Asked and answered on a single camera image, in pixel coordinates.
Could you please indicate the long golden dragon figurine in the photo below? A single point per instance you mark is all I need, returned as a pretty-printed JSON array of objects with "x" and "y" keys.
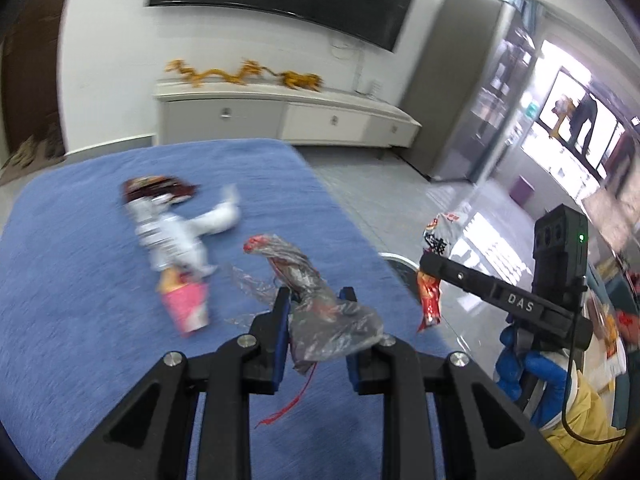
[{"x": 220, "y": 74}]

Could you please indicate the torn pink orange packet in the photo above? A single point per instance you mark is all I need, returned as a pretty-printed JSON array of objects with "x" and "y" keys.
[{"x": 187, "y": 305}]

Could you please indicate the dark brown snack wrapper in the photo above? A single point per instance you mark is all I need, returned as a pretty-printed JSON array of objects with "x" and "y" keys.
[{"x": 155, "y": 187}]

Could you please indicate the dark brown door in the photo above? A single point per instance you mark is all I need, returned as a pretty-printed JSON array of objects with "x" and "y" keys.
[{"x": 30, "y": 60}]

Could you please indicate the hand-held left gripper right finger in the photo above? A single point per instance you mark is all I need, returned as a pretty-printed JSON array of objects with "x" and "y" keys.
[{"x": 357, "y": 370}]

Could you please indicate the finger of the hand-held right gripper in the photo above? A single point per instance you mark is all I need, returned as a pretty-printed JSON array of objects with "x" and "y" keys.
[{"x": 450, "y": 272}]

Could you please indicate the red snack packet yellow print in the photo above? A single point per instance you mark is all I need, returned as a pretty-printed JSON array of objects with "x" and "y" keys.
[{"x": 430, "y": 300}]

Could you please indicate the blue blanket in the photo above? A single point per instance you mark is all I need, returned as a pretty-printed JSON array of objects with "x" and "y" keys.
[{"x": 100, "y": 335}]

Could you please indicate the short golden dragon figurine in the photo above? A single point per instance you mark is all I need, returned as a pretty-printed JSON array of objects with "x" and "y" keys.
[{"x": 300, "y": 81}]

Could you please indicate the white printed wrapper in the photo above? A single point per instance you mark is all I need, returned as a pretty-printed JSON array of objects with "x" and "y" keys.
[{"x": 170, "y": 232}]

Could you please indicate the white grey television console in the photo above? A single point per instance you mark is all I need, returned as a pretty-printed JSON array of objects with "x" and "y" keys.
[{"x": 280, "y": 117}]

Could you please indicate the small white device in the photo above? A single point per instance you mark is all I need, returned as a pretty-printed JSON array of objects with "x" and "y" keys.
[{"x": 373, "y": 89}]

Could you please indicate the clear plastic wrapper red print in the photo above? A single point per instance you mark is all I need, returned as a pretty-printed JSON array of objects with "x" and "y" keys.
[{"x": 325, "y": 320}]

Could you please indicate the tall grey cabinet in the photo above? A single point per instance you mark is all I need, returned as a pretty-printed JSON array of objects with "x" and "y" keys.
[{"x": 450, "y": 85}]

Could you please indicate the person's right forearm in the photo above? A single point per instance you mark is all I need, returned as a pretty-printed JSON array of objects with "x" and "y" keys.
[{"x": 590, "y": 410}]

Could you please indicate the purple stool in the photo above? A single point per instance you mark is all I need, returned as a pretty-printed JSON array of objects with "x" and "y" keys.
[{"x": 522, "y": 191}]

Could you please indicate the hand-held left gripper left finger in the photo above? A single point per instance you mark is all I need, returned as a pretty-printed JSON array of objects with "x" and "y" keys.
[{"x": 272, "y": 350}]

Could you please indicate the person's right hand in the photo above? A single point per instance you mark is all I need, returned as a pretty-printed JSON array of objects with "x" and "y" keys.
[{"x": 507, "y": 365}]

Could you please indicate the white trash bin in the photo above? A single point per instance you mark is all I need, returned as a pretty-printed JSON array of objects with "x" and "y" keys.
[{"x": 400, "y": 260}]

